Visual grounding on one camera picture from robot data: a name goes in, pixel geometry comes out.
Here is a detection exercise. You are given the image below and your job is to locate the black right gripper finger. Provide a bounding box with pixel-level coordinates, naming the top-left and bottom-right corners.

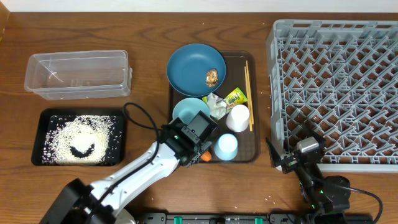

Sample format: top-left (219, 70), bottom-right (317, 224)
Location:
top-left (302, 124), bottom-right (326, 146)
top-left (266, 138), bottom-right (282, 168)

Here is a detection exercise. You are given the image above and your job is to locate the orange carrot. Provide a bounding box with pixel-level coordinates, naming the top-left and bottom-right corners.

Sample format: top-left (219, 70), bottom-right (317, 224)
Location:
top-left (201, 151), bottom-right (212, 162)

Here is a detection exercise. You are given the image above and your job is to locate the light blue bowl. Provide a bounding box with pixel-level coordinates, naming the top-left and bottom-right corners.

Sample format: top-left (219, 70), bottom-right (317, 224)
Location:
top-left (172, 98), bottom-right (210, 124)

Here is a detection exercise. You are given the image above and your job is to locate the brown food scrap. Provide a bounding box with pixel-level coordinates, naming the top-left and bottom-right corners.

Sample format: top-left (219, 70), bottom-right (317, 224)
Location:
top-left (206, 68), bottom-right (218, 87)

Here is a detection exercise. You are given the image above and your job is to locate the dark blue plate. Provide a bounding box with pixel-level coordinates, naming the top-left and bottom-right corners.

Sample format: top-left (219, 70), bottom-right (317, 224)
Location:
top-left (166, 44), bottom-right (227, 97)

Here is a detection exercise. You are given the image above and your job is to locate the pile of white rice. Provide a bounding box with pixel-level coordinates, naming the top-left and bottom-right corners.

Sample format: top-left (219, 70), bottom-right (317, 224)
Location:
top-left (40, 115), bottom-right (124, 166)

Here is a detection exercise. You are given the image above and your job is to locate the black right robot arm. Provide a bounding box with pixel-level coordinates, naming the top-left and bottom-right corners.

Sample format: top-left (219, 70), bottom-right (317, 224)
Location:
top-left (266, 127), bottom-right (351, 223)

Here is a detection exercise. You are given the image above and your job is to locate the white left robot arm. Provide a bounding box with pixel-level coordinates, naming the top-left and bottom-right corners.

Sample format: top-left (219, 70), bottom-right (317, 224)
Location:
top-left (41, 111), bottom-right (218, 223)

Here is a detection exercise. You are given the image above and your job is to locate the grey dishwasher rack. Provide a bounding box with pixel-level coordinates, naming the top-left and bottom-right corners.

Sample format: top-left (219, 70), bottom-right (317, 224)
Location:
top-left (266, 19), bottom-right (397, 173)

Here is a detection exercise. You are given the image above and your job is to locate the black waste tray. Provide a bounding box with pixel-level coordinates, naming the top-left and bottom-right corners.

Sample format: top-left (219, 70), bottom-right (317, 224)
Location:
top-left (31, 108), bottom-right (126, 166)

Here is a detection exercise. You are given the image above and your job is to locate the light blue plastic cup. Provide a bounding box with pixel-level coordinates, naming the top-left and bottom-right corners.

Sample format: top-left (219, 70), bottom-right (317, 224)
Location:
top-left (214, 133), bottom-right (238, 161)

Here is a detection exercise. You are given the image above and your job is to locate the crumpled white paper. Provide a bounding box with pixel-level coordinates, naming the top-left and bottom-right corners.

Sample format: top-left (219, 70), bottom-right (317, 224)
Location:
top-left (202, 93), bottom-right (227, 120)

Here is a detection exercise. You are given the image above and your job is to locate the white plastic cup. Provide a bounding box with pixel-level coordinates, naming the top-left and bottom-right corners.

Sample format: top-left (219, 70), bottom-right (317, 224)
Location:
top-left (226, 105), bottom-right (250, 133)

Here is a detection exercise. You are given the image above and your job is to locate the brown serving tray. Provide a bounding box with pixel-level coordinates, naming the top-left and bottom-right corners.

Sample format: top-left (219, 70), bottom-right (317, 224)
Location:
top-left (167, 50), bottom-right (261, 164)

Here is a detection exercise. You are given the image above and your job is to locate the green snack wrapper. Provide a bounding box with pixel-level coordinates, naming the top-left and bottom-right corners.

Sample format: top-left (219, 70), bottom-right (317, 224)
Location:
top-left (224, 87), bottom-right (248, 113)

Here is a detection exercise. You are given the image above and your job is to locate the wooden chopstick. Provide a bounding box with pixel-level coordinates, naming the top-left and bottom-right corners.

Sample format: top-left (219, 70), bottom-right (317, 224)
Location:
top-left (244, 65), bottom-right (252, 132)
top-left (245, 61), bottom-right (254, 128)

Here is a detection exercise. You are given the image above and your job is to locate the clear plastic bin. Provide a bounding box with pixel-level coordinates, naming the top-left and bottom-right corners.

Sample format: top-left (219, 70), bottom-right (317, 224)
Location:
top-left (24, 50), bottom-right (132, 100)

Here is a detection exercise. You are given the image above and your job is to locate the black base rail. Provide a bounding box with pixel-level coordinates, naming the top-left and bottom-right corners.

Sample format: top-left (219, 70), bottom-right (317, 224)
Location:
top-left (137, 212), bottom-right (373, 224)

